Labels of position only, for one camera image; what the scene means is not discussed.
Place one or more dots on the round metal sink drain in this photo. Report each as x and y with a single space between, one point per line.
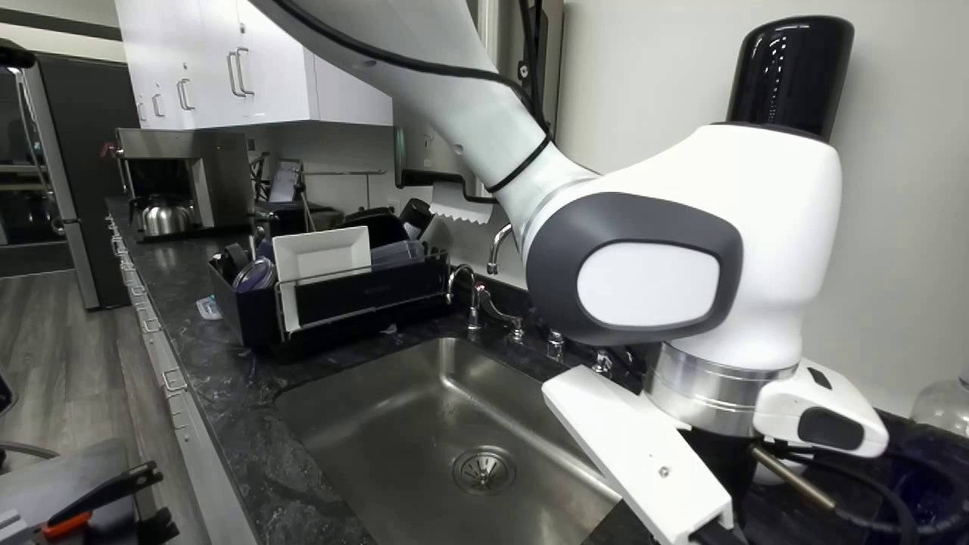
482 469

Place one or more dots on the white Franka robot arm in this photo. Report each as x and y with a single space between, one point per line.
708 184

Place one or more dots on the chrome faucet spout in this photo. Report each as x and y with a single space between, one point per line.
494 254

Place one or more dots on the tall dark metal cabinet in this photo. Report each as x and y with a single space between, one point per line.
70 153

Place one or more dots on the white plastic tray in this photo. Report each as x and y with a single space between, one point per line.
321 254

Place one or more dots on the clear round lid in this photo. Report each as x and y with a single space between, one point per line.
256 273

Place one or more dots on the small white blue card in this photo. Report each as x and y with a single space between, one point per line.
210 306

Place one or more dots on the stainless steel sink basin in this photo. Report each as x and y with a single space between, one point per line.
404 433

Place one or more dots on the black wall soap dispenser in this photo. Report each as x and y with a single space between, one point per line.
791 70

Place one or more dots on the clear glass jar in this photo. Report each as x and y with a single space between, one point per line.
943 410

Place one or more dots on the silver kettle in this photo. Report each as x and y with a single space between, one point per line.
161 223

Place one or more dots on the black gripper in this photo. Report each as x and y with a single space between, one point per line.
730 470

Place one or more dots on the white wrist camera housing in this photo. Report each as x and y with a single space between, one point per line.
646 456

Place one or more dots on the white upper cabinet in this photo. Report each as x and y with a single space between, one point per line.
274 61

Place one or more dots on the stainless steel appliance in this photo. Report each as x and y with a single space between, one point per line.
167 147

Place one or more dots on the black dish rack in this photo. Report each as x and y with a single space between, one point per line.
363 299

